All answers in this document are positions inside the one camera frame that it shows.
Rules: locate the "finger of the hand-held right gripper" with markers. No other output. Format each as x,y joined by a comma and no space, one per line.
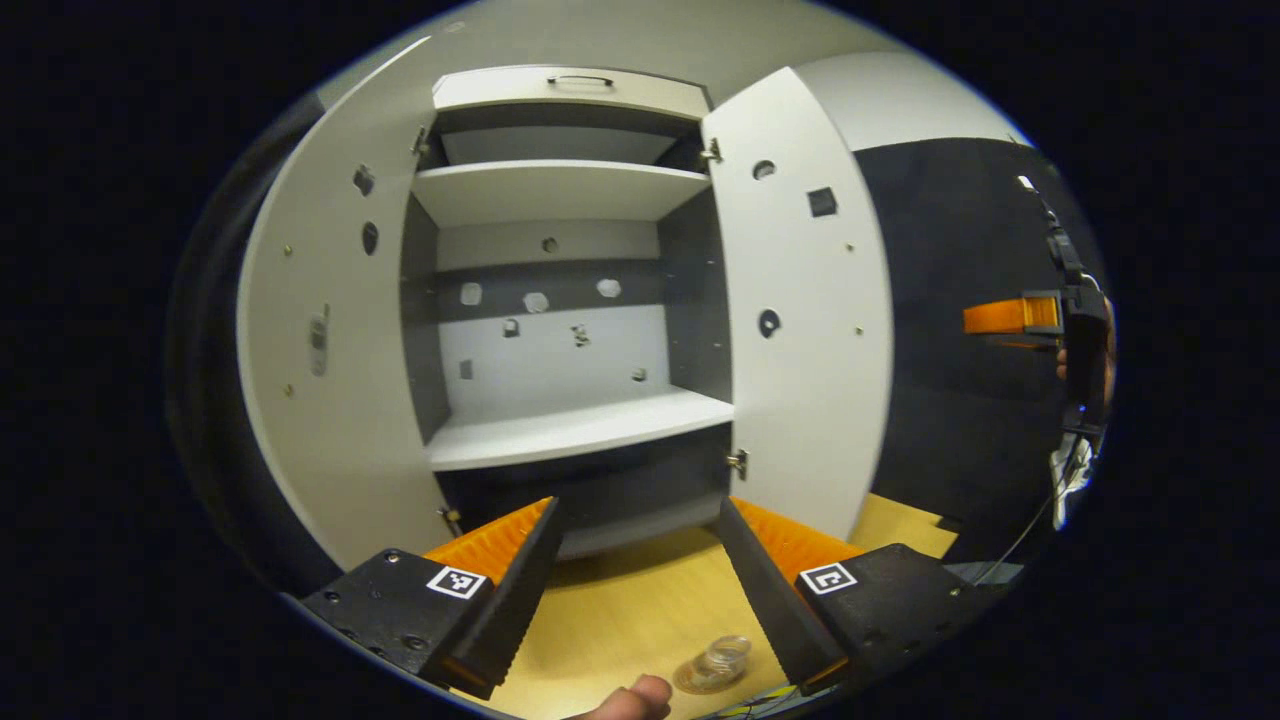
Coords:
1005,316

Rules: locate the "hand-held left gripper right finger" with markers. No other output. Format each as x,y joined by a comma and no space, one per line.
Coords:
770,610

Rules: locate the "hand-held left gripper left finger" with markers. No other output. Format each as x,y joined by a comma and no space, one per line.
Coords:
515,600

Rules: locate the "clear bottle with yellow label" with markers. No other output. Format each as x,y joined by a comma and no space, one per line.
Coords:
725,655

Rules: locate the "grey cabinet door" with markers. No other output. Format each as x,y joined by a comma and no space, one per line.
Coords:
340,420
800,400

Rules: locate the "white cabinet shelf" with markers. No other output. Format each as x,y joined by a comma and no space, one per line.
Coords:
560,190
570,430

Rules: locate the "grey cabinet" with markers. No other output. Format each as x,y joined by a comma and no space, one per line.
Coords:
560,350

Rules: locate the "grey cabinet drawer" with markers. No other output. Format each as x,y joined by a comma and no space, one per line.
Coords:
570,98

